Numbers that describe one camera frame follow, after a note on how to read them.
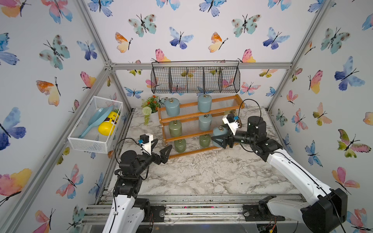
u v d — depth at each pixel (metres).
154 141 0.73
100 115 0.68
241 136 0.62
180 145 0.91
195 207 0.77
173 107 0.74
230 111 0.84
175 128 0.81
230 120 0.60
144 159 0.61
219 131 0.67
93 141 0.61
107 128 0.70
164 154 0.64
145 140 0.59
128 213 0.49
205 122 0.85
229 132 0.63
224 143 0.64
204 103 0.76
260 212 0.67
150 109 1.01
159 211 0.74
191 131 0.91
